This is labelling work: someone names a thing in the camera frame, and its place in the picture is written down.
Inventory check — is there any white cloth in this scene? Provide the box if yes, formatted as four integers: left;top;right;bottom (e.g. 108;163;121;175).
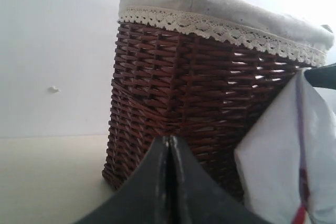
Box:
118;0;334;67

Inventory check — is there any dark brown wicker basket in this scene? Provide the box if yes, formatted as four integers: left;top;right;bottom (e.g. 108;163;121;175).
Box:
102;22;305;201

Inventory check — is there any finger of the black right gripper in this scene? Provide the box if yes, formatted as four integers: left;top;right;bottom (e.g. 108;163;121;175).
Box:
304;63;336;90

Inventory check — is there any white t-shirt with red lettering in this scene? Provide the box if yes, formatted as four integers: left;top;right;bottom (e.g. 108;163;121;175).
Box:
235;71;335;223

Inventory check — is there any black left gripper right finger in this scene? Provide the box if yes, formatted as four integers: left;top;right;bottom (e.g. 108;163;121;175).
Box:
170;136;265;223

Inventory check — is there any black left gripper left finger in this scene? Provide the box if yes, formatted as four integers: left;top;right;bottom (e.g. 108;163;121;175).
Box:
77;136;170;224

